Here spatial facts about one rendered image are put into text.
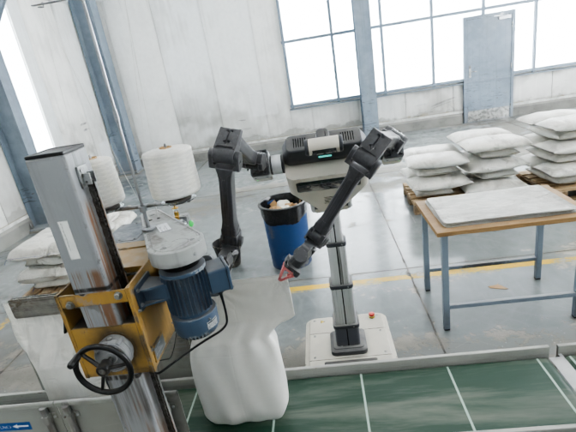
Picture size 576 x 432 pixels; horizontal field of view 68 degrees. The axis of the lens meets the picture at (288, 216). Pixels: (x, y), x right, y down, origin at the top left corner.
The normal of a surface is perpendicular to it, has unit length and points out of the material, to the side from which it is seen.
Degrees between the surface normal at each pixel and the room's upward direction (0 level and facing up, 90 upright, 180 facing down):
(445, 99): 92
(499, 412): 0
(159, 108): 90
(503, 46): 90
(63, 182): 90
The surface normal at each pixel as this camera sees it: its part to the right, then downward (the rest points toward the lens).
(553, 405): -0.15, -0.93
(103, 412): -0.05, 0.36
